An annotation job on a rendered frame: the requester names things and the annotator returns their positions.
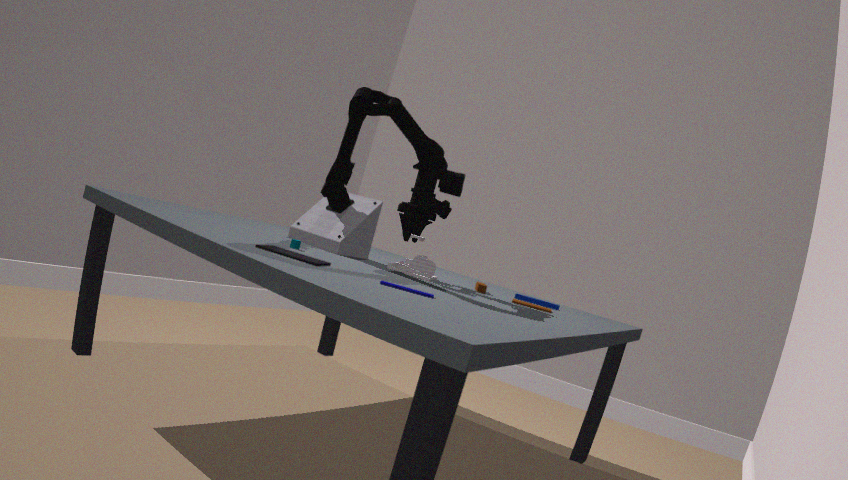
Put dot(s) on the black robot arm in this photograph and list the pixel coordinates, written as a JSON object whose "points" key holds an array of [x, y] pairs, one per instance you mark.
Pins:
{"points": [[432, 164]]}

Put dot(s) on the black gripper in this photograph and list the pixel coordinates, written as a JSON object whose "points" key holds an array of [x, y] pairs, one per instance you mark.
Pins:
{"points": [[415, 218]]}

